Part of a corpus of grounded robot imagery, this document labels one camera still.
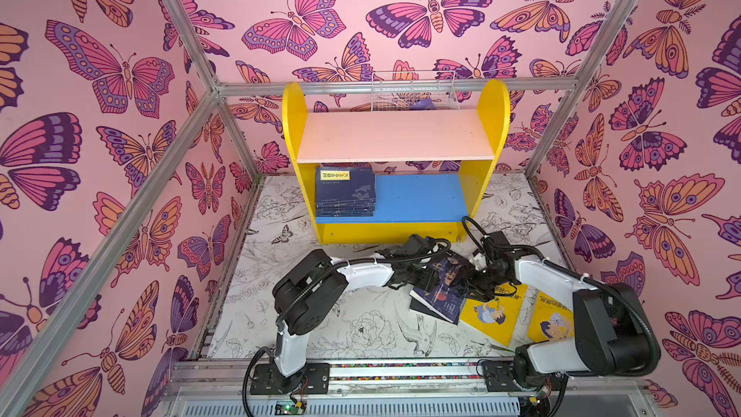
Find black wolf cover book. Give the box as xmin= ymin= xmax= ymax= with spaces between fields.
xmin=409 ymin=298 xmax=446 ymax=322

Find dark illustrated cover book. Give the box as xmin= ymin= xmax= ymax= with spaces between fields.
xmin=410 ymin=252 xmax=468 ymax=325

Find blue book Yijing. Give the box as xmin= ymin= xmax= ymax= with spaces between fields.
xmin=316 ymin=210 xmax=374 ymax=217

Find blue book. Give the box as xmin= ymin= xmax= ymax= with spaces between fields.
xmin=316 ymin=200 xmax=376 ymax=209
xmin=316 ymin=167 xmax=376 ymax=203

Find blue book Mengxi Bitan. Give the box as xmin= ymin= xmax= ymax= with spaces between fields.
xmin=316 ymin=206 xmax=376 ymax=214

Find blue book Sunzi Bingfa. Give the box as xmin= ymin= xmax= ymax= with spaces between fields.
xmin=316 ymin=212 xmax=374 ymax=219

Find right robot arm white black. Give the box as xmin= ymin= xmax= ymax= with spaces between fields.
xmin=464 ymin=233 xmax=661 ymax=381

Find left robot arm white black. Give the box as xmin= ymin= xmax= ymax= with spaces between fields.
xmin=272 ymin=235 xmax=452 ymax=378

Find yellow book with orange figure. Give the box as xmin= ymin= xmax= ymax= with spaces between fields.
xmin=459 ymin=284 xmax=528 ymax=347

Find yellow book with cartoon face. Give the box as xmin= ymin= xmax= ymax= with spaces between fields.
xmin=527 ymin=292 xmax=574 ymax=343

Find yellow shelf with blue board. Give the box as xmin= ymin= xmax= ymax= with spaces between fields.
xmin=282 ymin=80 xmax=511 ymax=245

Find green circuit board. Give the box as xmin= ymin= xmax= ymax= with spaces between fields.
xmin=274 ymin=400 xmax=307 ymax=416

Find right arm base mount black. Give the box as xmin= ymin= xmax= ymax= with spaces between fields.
xmin=476 ymin=357 xmax=568 ymax=394

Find clear wire basket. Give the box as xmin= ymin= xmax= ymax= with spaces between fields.
xmin=369 ymin=69 xmax=460 ymax=111

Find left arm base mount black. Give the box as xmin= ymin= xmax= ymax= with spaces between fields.
xmin=250 ymin=363 xmax=330 ymax=396

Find aluminium rail front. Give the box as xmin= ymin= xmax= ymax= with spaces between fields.
xmin=161 ymin=357 xmax=644 ymax=401

